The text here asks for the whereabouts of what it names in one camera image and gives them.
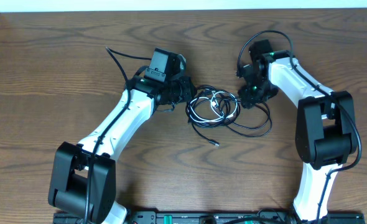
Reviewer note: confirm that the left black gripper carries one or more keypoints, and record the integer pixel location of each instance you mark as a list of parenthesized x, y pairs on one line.
[(188, 91)]

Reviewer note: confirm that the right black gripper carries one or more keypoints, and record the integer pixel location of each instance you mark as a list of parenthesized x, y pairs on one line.
[(248, 98)]

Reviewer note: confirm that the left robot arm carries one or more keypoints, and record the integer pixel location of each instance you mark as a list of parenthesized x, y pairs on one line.
[(83, 181)]

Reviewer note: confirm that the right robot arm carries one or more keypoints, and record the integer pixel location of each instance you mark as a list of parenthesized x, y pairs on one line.
[(325, 132)]

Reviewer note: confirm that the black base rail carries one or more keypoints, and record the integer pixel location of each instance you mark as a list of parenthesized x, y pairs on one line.
[(263, 216)]

